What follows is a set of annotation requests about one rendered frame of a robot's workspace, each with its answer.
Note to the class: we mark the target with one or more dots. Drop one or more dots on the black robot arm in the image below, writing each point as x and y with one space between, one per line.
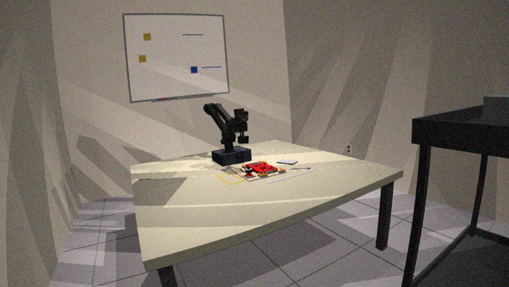
229 128

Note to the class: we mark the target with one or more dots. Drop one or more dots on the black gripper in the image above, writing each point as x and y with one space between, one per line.
242 126

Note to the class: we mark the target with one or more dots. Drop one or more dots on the red flat plate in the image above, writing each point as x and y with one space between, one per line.
262 168

